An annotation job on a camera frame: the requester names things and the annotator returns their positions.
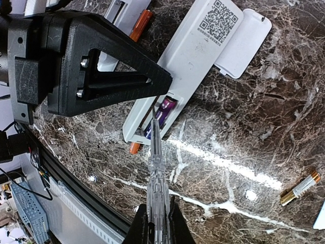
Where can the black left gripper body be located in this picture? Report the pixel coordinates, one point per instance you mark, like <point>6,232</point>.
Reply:
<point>35,47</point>

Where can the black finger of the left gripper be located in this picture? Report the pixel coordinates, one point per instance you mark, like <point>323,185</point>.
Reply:
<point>79,89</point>

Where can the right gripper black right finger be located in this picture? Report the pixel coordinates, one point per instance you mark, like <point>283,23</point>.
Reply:
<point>179,231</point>

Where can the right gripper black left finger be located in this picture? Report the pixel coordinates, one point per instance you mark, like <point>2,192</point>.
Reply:
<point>138,232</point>

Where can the clear handled screwdriver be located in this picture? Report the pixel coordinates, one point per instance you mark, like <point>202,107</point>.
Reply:
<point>158,203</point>

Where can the white remote with battery compartment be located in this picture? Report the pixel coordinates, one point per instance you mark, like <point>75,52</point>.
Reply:
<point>118,52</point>

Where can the orange AA battery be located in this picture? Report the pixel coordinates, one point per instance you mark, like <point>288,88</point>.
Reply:
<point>140,25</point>

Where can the orange battery of QR remote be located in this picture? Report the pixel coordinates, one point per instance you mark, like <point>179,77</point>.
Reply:
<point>134,148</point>

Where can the white remote with QR label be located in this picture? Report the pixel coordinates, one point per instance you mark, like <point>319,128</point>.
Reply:
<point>192,51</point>

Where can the white battery cover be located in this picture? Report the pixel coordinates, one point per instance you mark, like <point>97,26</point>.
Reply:
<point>320,220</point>
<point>244,44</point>

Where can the purple battery of QR remote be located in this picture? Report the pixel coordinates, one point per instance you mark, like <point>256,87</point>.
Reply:
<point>166,106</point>

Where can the black curved front rail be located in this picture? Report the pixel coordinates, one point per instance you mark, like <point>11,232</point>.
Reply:
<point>88,198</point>

